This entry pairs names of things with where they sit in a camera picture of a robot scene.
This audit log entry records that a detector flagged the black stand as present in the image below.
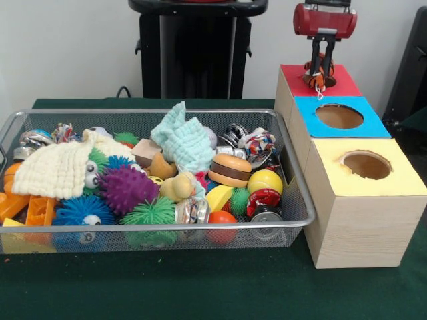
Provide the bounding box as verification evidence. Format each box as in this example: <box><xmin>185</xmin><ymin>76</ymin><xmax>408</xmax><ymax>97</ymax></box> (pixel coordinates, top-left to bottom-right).
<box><xmin>382</xmin><ymin>6</ymin><xmax>427</xmax><ymax>126</ymax></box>

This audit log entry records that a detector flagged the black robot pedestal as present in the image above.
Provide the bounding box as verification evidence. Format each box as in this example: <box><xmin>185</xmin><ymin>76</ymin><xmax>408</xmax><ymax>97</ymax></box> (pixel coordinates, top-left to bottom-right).
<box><xmin>128</xmin><ymin>0</ymin><xmax>270</xmax><ymax>99</ymax></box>

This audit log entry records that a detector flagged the orange striped tiger plush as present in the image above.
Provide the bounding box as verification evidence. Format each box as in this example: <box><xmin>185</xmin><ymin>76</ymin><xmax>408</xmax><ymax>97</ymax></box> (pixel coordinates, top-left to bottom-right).
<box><xmin>302</xmin><ymin>53</ymin><xmax>336</xmax><ymax>100</ymax></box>

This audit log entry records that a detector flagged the toy hamburger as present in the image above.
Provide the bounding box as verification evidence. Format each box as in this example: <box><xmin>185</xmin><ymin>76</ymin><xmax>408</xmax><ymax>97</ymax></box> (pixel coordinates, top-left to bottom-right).
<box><xmin>208</xmin><ymin>153</ymin><xmax>253</xmax><ymax>187</ymax></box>

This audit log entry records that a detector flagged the mint green cloth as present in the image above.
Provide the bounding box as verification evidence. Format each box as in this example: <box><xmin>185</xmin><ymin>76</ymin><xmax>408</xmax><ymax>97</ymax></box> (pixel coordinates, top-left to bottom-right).
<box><xmin>150</xmin><ymin>101</ymin><xmax>216</xmax><ymax>197</ymax></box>

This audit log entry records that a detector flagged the crushed red can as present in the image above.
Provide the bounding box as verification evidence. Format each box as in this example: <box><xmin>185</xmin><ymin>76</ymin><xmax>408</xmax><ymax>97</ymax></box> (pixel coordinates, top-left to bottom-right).
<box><xmin>246</xmin><ymin>188</ymin><xmax>284</xmax><ymax>239</ymax></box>

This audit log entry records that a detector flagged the cream knitted cloth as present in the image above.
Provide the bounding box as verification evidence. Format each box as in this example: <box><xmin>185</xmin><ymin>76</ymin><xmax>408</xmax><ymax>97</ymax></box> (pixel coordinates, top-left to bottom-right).
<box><xmin>11</xmin><ymin>129</ymin><xmax>136</xmax><ymax>200</ymax></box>

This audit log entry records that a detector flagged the purple spiky rubber toy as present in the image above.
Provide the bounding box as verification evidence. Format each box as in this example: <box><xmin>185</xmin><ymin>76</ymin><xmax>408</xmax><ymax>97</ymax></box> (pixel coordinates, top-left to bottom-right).
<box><xmin>99</xmin><ymin>165</ymin><xmax>161</xmax><ymax>216</ymax></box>

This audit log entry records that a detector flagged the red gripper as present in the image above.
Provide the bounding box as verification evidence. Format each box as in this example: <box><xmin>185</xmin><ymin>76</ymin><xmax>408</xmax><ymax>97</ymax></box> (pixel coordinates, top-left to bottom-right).
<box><xmin>292</xmin><ymin>3</ymin><xmax>358</xmax><ymax>79</ymax></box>

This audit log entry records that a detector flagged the blue stringy ball with eyes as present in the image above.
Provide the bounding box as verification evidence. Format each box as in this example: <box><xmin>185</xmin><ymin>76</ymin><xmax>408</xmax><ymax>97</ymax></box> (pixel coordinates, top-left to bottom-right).
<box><xmin>52</xmin><ymin>195</ymin><xmax>116</xmax><ymax>253</ymax></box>

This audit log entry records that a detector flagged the wooden box with three holes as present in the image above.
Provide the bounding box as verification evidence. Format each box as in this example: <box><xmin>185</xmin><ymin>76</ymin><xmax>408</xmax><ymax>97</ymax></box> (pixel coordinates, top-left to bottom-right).
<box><xmin>274</xmin><ymin>63</ymin><xmax>427</xmax><ymax>269</ymax></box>

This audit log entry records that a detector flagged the yellow plush duck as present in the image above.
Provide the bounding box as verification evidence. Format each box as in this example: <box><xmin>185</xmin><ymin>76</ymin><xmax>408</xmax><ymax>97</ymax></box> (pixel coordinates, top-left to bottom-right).
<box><xmin>159</xmin><ymin>171</ymin><xmax>196</xmax><ymax>203</ymax></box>

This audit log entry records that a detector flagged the shallow silver mesh bin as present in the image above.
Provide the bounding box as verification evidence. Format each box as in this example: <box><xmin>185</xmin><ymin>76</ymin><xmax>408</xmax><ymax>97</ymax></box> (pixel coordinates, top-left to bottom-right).
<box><xmin>0</xmin><ymin>108</ymin><xmax>316</xmax><ymax>255</ymax></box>

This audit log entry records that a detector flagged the orange red ball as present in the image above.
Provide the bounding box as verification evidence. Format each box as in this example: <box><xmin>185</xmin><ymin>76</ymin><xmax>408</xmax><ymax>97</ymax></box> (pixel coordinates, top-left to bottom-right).
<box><xmin>208</xmin><ymin>210</ymin><xmax>238</xmax><ymax>243</ymax></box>

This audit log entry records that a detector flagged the yellow ball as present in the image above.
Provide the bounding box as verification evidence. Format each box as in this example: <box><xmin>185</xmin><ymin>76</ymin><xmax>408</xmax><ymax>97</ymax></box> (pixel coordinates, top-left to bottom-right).
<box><xmin>247</xmin><ymin>169</ymin><xmax>284</xmax><ymax>196</ymax></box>

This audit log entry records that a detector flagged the dark green tablecloth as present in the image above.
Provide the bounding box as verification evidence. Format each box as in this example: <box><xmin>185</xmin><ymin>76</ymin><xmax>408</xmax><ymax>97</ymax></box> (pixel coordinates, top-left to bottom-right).
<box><xmin>0</xmin><ymin>97</ymin><xmax>427</xmax><ymax>320</ymax></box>
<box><xmin>400</xmin><ymin>108</ymin><xmax>427</xmax><ymax>134</ymax></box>

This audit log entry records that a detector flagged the green stringy rubber ball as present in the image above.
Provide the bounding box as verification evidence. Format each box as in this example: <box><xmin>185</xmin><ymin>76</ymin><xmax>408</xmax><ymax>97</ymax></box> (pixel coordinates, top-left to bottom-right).
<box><xmin>120</xmin><ymin>196</ymin><xmax>177</xmax><ymax>247</ymax></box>

